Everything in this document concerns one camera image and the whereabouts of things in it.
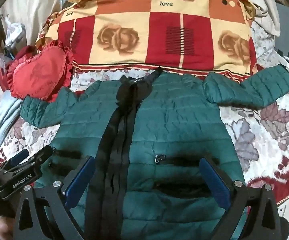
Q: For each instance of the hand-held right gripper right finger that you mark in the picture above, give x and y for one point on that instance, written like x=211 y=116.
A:
x=214 y=182

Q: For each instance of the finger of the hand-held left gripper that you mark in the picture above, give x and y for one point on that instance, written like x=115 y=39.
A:
x=19 y=156
x=38 y=156

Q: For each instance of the red heart-shaped ruffled pillow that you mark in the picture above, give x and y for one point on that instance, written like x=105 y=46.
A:
x=39 y=75

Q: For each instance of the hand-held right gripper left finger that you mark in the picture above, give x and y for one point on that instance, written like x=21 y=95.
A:
x=80 y=177

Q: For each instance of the white plastic bag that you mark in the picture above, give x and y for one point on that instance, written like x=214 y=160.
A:
x=14 y=36

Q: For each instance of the red checkered rose quilt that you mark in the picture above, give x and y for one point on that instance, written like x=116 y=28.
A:
x=159 y=37

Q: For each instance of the light blue folded cloth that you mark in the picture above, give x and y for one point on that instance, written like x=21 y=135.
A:
x=4 y=120

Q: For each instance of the green quilted jacket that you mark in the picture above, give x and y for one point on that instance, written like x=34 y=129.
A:
x=174 y=120

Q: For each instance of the white cloth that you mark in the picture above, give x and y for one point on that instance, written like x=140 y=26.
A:
x=264 y=2
x=34 y=5

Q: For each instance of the floral red and white blanket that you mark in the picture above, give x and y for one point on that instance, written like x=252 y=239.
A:
x=259 y=135

